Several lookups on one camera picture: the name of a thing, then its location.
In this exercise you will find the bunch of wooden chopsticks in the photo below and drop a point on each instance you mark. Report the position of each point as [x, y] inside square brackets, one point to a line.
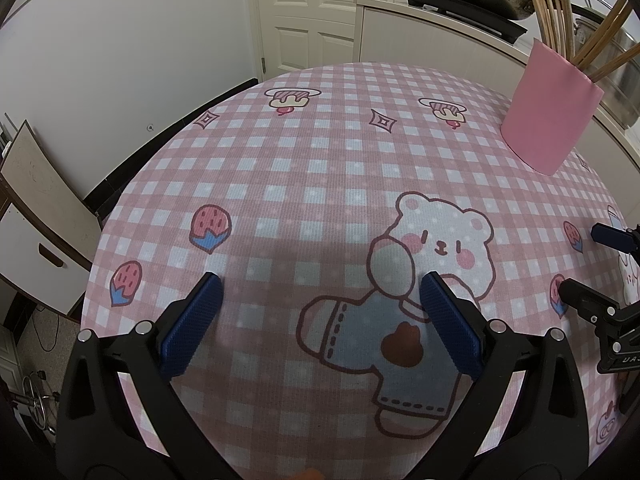
[602, 35]

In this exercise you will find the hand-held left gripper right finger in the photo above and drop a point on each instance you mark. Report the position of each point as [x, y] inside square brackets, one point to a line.
[450, 325]

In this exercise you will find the pink paper cup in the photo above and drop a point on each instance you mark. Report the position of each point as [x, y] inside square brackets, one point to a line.
[545, 110]

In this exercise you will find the white panelled door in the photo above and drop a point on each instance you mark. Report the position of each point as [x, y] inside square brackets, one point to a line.
[310, 20]

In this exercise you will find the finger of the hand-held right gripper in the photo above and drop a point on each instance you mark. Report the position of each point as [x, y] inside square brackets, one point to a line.
[615, 237]
[590, 302]

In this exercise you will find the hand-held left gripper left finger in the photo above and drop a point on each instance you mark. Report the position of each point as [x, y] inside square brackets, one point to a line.
[192, 325]

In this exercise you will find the pink checkered cartoon tablecloth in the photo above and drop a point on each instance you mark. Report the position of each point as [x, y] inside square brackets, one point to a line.
[300, 185]

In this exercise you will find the black induction cooker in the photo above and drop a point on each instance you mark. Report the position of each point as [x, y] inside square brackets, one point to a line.
[460, 10]

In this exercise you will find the white kitchen cabinet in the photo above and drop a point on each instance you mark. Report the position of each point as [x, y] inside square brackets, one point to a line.
[425, 35]

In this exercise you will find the white drawer front panel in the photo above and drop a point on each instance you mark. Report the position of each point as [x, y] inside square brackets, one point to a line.
[35, 270]

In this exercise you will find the stainless steel stock pot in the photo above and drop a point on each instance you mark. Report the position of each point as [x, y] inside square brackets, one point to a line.
[620, 90]

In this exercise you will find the white drawer cabinet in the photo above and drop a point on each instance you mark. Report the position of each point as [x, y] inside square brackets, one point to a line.
[45, 185]

